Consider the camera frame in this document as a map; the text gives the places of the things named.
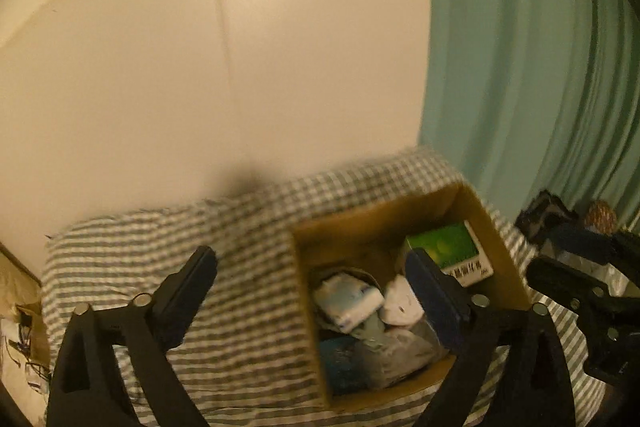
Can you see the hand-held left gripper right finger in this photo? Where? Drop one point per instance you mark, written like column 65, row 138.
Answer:
column 435, row 302

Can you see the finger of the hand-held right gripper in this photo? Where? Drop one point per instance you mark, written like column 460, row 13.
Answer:
column 575, row 238
column 565, row 279

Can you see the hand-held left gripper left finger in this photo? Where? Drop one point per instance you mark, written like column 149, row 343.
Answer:
column 187, row 302

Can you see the small white bottle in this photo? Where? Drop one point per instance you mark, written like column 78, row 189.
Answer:
column 400, row 307

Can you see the green white medicine box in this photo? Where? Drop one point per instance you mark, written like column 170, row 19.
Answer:
column 445, row 247

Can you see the clear jar with red label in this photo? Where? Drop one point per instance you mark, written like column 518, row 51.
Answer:
column 400, row 354

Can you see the brown tape roll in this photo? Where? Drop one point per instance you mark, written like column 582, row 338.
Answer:
column 367, row 277

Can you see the light blue white packet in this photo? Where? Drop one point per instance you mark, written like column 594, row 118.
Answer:
column 347, row 302

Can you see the large cardboard box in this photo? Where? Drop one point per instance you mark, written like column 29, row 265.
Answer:
column 350, row 232

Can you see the brown textured object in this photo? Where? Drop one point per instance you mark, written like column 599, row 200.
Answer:
column 600, row 216

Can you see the grey white checked blanket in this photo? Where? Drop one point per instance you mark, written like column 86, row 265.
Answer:
column 240, row 257

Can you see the teal curtain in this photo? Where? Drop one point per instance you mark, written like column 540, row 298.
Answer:
column 525, row 57

